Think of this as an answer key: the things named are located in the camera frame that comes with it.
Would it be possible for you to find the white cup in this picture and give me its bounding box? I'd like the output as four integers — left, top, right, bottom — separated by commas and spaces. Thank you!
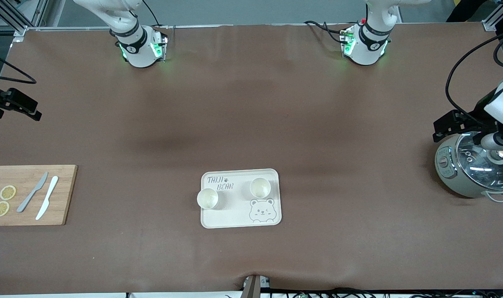
197, 188, 219, 209
249, 178, 271, 199

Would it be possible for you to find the black base cable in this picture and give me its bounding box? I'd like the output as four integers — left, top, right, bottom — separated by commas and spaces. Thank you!
304, 21, 347, 44

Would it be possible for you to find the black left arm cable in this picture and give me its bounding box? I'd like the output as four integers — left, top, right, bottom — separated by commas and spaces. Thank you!
445, 33, 503, 120

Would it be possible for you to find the bamboo cutting board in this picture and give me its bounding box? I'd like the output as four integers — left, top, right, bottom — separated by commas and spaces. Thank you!
0, 165, 78, 226

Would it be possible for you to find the aluminium frame corner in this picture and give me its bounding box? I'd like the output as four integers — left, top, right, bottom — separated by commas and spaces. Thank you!
481, 8, 503, 31
0, 0, 49, 38

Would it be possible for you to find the white plastic knife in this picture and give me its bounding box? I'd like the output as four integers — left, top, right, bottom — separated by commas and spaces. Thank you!
36, 176, 59, 221

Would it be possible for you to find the beige bear print tray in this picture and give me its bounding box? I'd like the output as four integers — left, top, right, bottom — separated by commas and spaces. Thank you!
201, 168, 282, 229

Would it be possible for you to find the grey plastic knife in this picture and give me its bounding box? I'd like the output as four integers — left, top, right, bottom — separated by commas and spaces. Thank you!
17, 172, 48, 213

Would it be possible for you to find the glass pot lid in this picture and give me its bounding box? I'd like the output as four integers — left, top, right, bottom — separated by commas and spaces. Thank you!
455, 132, 503, 192

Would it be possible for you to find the grey metal bracket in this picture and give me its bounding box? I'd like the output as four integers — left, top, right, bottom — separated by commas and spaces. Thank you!
240, 274, 271, 298

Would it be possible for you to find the grey-green cooking pot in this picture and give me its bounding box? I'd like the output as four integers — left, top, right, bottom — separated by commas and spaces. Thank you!
435, 135, 503, 203

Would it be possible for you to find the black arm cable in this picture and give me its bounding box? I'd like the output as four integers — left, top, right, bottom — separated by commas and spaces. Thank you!
445, 33, 503, 120
0, 50, 37, 84

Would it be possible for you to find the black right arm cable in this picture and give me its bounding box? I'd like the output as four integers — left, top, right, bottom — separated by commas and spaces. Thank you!
0, 50, 37, 84

